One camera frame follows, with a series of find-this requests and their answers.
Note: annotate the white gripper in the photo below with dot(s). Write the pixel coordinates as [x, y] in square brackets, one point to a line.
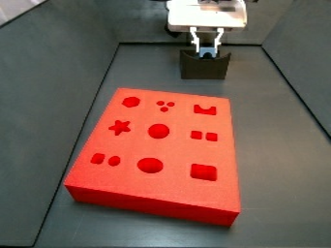
[205, 14]

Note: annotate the black curved fixture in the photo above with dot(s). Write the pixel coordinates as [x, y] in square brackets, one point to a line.
[202, 68]

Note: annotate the red foam shape-sorter block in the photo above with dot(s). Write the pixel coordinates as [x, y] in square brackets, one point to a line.
[160, 157]

